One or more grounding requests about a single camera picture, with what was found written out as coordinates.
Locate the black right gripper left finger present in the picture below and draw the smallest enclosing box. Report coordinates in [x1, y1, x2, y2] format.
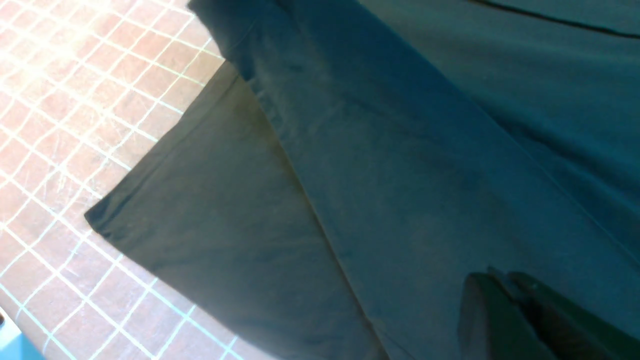
[457, 272, 556, 360]

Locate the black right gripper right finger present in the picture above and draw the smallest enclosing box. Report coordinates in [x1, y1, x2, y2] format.
[507, 272, 640, 360]

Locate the dark gray long-sleeved shirt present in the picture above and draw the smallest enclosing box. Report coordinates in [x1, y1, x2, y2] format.
[85, 0, 640, 360]

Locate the pink checkered tablecloth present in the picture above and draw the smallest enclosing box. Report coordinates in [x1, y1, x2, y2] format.
[0, 0, 267, 360]

